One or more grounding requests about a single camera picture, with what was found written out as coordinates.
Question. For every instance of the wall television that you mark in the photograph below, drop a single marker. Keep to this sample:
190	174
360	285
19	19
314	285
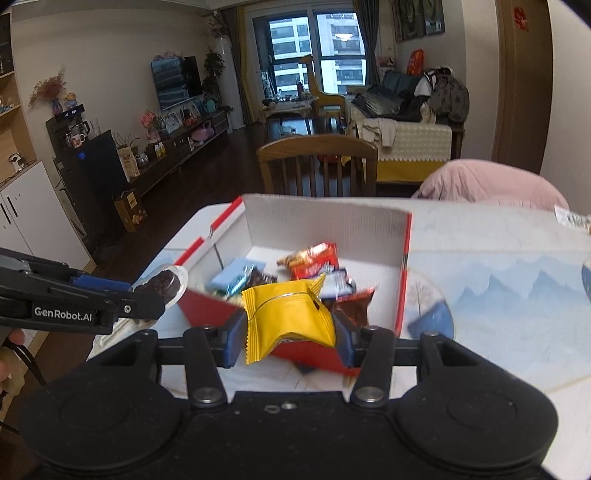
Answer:
176	80

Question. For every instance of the red cardboard box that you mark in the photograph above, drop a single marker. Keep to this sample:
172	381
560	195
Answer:
360	250

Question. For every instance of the person's hand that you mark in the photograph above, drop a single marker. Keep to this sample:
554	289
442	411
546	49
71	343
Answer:
11	367

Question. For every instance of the white cabinet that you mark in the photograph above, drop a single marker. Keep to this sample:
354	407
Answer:
34	222

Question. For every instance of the black fridge cabinet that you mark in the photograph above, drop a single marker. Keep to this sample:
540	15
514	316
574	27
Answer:
89	167

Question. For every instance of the copper brown snack bag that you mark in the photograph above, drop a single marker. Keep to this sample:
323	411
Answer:
356	306

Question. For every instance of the dark tv console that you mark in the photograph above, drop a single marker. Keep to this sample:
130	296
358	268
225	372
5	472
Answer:
181	146

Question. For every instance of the red ramen snack bag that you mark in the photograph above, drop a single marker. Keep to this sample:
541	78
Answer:
311	262

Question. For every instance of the sofa with clothes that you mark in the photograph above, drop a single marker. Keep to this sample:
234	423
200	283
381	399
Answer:
415	122

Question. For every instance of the brown paper bag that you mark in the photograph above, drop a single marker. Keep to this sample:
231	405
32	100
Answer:
130	210

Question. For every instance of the dark brown chocolate wrapper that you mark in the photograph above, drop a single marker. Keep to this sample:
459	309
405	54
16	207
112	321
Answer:
258	277

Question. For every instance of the chocolate lollipop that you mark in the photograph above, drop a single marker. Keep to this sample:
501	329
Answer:
169	282

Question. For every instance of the yellow snack packet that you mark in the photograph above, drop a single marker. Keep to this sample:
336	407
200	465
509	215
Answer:
290	311

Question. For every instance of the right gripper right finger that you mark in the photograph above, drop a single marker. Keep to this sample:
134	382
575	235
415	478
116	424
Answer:
371	349

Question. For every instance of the blue foil candy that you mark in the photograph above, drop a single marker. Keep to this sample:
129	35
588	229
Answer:
237	284

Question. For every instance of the wooden dining chair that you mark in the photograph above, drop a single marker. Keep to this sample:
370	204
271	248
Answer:
323	165

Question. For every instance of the blue white snack packet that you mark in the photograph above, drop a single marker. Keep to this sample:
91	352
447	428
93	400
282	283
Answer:
337	284

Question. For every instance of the paper leaflet on table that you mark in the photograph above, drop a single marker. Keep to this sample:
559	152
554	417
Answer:
572	220

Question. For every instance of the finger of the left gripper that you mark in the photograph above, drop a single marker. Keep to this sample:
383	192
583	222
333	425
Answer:
129	304

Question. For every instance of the light blue snack packet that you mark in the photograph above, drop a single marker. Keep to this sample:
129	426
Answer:
219	282

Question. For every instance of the coffee table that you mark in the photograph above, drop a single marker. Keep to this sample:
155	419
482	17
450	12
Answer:
285	110

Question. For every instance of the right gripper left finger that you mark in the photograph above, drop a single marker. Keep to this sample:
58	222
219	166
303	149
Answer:
205	350

